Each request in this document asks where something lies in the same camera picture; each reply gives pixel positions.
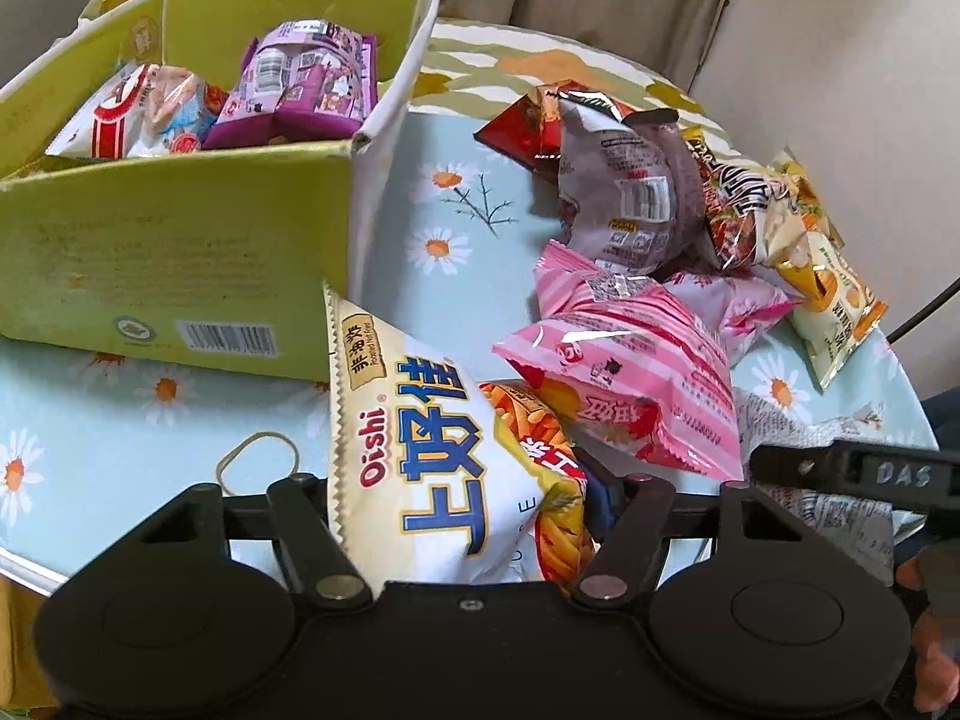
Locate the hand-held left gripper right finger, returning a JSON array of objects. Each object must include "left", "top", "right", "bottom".
[{"left": 571, "top": 474, "right": 880, "bottom": 608}]

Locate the yellow snack packet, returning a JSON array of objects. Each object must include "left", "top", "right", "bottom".
[{"left": 761, "top": 154, "right": 890, "bottom": 392}]

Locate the blue daisy tablecloth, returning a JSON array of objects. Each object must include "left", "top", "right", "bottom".
[{"left": 0, "top": 111, "right": 943, "bottom": 595}]

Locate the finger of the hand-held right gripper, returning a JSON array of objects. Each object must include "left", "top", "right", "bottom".
[{"left": 750, "top": 441, "right": 960, "bottom": 515}]

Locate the pink striped snack packet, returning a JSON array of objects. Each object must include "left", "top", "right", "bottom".
[
  {"left": 491, "top": 296, "right": 745, "bottom": 482},
  {"left": 534, "top": 240, "right": 665, "bottom": 323}
]

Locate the white printed snack packet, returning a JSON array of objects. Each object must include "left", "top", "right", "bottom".
[{"left": 733, "top": 388, "right": 901, "bottom": 590}]

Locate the tan rubber band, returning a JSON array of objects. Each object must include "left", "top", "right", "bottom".
[{"left": 215, "top": 430, "right": 303, "bottom": 497}]

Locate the green cardboard box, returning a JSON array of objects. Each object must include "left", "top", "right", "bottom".
[{"left": 0, "top": 0, "right": 440, "bottom": 383}]

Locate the red white snack packet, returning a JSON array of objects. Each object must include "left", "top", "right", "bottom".
[{"left": 45, "top": 64, "right": 167, "bottom": 163}]

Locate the dark red snack packet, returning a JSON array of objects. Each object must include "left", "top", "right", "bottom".
[{"left": 474, "top": 81, "right": 623, "bottom": 181}]

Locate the brown orange snack packet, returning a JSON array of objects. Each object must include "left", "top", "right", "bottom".
[{"left": 679, "top": 127, "right": 800, "bottom": 271}]

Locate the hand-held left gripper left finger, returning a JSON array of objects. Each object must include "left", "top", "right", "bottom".
[{"left": 71, "top": 475, "right": 374, "bottom": 611}]

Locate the person's right hand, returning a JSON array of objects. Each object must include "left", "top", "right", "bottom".
[{"left": 896, "top": 551, "right": 960, "bottom": 703}]

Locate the grey snack packet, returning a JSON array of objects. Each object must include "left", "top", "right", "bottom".
[{"left": 556, "top": 94, "right": 703, "bottom": 275}]

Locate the white yellow snack bag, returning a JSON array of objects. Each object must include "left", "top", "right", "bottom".
[{"left": 322, "top": 281, "right": 597, "bottom": 593}]

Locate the purple snack packet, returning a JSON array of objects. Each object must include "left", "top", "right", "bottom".
[{"left": 202, "top": 19, "right": 380, "bottom": 152}]

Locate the pale pink snack packet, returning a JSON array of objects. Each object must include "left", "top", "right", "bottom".
[{"left": 660, "top": 270, "right": 803, "bottom": 365}]

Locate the clear pink blue snack packet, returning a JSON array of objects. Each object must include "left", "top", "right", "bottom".
[{"left": 124, "top": 64, "right": 235, "bottom": 158}]

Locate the black cable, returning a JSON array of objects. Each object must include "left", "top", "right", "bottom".
[{"left": 885, "top": 281, "right": 960, "bottom": 339}]

